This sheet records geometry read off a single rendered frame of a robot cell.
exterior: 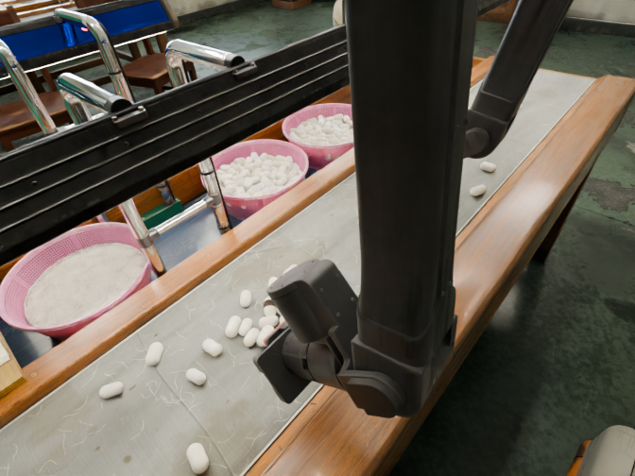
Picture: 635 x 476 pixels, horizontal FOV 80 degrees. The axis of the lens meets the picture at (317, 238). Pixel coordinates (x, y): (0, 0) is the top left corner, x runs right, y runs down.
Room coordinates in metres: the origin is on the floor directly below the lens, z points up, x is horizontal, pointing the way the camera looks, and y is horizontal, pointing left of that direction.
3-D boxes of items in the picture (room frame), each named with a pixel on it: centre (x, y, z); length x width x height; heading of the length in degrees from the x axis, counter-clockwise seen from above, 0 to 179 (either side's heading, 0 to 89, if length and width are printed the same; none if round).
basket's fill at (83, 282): (0.50, 0.45, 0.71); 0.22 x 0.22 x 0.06
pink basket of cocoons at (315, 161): (1.01, -0.06, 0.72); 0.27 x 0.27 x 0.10
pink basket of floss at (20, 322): (0.50, 0.45, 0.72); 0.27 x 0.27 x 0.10
